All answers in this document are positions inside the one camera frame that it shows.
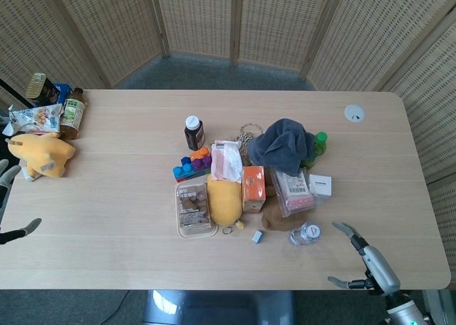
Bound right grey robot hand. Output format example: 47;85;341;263
327;221;402;298

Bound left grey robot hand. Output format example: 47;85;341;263
0;158;43;246

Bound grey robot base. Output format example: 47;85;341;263
142;289;297;325

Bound clear plastic bottle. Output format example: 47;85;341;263
287;222;323;247

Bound yellow plush animal toy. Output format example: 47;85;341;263
5;132;77;180

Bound small white box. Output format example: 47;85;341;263
307;173;333;200

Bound pink packet in clear bag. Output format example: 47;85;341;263
269;167;317;219

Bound snack bag with photo print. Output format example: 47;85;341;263
9;103;65;136

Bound brown tea bottle green label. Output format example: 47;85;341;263
58;87;88;141

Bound green plastic bottle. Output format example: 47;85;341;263
300;130;329;170

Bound gold-topped dark tin can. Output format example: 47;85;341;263
24;72;61;108

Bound orange cardboard box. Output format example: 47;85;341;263
242;165;267;215

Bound blue cardboard box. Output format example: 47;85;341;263
53;82;75;103

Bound grey cloth towel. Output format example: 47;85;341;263
247;118;317;177

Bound yellow oval plush toy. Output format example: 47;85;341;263
206;176;247;232

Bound woven bamboo screen panel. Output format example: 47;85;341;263
0;0;110;109
305;0;456;91
152;0;239;61
230;0;338;73
48;0;169;88
378;16;456;290

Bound clear tray of brown capsules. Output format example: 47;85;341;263
174;182;219;240

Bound bundle of brown twine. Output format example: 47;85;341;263
230;122;265;166

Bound pink and white packet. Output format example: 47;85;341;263
210;139;243;182

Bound colourful toy building blocks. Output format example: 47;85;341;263
172;146;212;184

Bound dark pill bottle white cap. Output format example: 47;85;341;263
183;115;207;152

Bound black floor cable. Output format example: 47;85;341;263
105;290;130;325

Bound white round cable grommet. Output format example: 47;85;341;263
343;104;366;124

